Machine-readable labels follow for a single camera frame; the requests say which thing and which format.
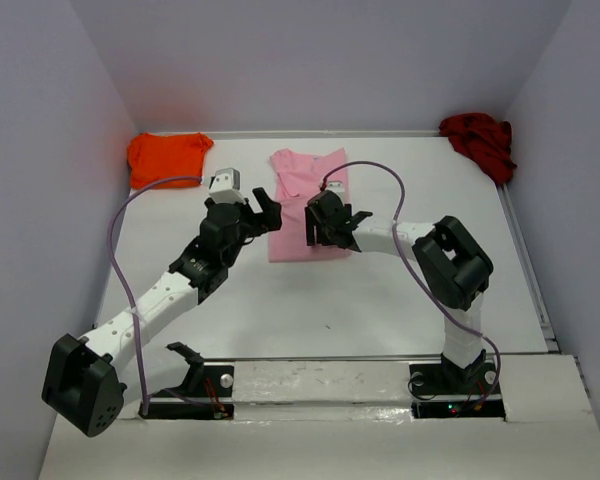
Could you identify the pink t shirt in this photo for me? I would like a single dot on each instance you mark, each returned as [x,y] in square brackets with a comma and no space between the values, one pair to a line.
[298,178]

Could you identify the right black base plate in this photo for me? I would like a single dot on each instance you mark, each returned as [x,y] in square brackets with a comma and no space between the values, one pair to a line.
[433,398]

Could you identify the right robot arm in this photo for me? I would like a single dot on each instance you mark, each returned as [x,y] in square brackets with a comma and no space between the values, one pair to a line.
[446,261]

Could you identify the orange t shirt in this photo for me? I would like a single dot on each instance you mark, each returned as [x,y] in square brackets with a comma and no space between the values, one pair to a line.
[157,157]

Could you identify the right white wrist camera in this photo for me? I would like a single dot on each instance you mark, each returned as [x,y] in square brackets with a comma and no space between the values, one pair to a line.
[336,187]

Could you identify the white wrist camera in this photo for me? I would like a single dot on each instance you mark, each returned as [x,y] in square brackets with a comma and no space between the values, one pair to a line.
[224,187]
[336,187]

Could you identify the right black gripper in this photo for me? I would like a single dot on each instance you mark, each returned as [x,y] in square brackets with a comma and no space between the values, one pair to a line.
[327,220]

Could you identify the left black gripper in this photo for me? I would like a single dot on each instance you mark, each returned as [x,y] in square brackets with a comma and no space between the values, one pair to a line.
[255,216]

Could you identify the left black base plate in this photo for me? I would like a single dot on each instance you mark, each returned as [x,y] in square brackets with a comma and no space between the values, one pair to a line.
[211,399]

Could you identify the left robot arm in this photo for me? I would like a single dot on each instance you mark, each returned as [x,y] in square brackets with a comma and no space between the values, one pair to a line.
[83,381]

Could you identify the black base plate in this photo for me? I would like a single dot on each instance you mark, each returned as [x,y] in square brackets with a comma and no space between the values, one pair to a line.
[433,398]
[211,399]

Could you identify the dark red t shirt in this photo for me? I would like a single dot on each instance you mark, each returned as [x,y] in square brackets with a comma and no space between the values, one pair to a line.
[484,140]

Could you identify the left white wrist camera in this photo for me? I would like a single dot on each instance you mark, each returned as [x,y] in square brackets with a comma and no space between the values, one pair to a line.
[224,187]

